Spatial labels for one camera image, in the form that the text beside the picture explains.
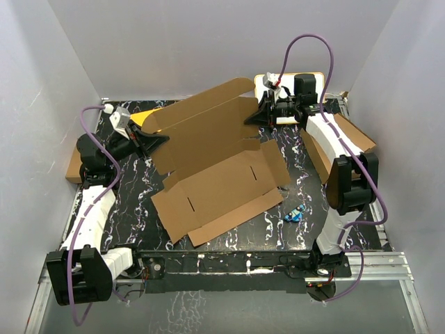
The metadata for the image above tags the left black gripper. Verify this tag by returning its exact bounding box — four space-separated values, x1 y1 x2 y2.
104 120 170 167

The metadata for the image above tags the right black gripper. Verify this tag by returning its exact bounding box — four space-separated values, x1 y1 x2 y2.
245 89 301 128

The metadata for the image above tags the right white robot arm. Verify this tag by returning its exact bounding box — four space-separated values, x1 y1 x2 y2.
245 72 379 276

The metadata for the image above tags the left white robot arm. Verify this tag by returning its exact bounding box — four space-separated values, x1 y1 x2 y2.
46 122 169 305

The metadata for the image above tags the yellow pad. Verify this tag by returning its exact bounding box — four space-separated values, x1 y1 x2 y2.
130 106 163 134

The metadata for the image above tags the blue toy car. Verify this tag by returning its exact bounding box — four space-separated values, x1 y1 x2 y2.
284 205 306 223

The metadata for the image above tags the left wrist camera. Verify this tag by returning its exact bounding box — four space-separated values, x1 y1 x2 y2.
104 104 131 138

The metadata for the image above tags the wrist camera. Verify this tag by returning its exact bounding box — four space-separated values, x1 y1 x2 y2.
104 104 131 138
262 72 281 90

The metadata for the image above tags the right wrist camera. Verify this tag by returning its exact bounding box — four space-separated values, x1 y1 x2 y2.
262 72 281 90

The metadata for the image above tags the white board yellow frame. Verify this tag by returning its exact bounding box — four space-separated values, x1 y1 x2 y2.
254 72 325 122

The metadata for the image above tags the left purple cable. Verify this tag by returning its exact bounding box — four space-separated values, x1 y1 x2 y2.
67 104 129 327

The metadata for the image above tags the purple cable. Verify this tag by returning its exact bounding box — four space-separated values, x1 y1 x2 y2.
67 104 129 327
274 33 389 303

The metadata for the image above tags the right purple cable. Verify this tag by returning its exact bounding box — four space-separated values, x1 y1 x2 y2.
274 33 389 303

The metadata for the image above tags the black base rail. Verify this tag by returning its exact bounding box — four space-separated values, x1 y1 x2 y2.
115 250 352 294

